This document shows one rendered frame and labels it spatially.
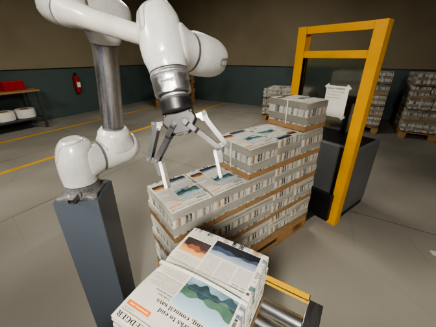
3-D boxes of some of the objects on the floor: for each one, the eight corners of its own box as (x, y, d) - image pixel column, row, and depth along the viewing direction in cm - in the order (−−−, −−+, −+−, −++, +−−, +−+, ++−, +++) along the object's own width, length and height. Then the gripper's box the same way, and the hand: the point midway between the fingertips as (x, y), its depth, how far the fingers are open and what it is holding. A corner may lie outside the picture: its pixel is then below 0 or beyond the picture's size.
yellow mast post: (277, 194, 295) (298, 27, 217) (281, 192, 300) (304, 28, 222) (283, 198, 288) (307, 26, 210) (287, 195, 293) (313, 26, 215)
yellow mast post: (326, 221, 247) (375, 19, 169) (330, 218, 252) (381, 20, 174) (334, 226, 241) (390, 17, 163) (338, 222, 246) (394, 19, 168)
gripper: (117, 106, 53) (140, 196, 55) (224, 80, 51) (244, 174, 53) (132, 109, 60) (151, 189, 62) (225, 87, 58) (242, 170, 60)
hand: (193, 178), depth 57 cm, fingers open, 13 cm apart
